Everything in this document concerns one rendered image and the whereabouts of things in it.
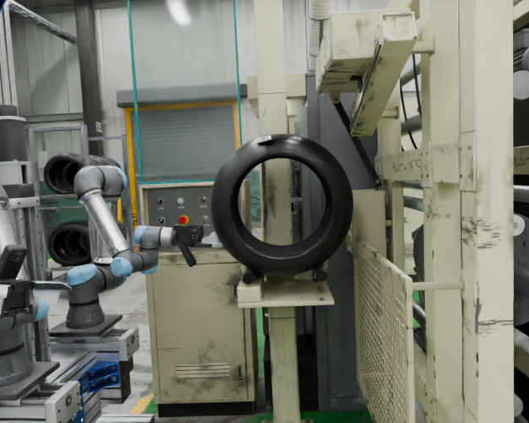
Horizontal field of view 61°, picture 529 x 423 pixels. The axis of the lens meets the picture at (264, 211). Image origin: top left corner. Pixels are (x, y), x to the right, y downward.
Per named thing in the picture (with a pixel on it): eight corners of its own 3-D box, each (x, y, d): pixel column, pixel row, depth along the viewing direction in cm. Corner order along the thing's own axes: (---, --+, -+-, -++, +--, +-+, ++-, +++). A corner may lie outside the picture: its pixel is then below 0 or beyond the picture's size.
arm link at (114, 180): (83, 292, 193) (81, 164, 187) (109, 284, 207) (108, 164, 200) (104, 296, 188) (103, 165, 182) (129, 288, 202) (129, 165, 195)
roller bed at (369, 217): (346, 251, 220) (344, 190, 217) (377, 249, 219) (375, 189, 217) (353, 258, 200) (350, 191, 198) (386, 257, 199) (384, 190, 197)
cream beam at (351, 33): (315, 95, 200) (313, 60, 199) (372, 91, 199) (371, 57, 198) (330, 60, 140) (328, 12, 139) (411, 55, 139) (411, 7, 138)
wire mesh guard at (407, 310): (356, 378, 215) (352, 233, 209) (360, 378, 215) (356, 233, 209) (411, 525, 125) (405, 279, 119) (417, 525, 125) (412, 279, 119)
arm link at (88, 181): (72, 159, 174) (131, 269, 166) (94, 159, 184) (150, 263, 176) (55, 176, 179) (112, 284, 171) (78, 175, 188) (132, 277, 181)
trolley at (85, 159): (92, 275, 629) (80, 136, 614) (136, 273, 627) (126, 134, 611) (41, 302, 497) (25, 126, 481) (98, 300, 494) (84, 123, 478)
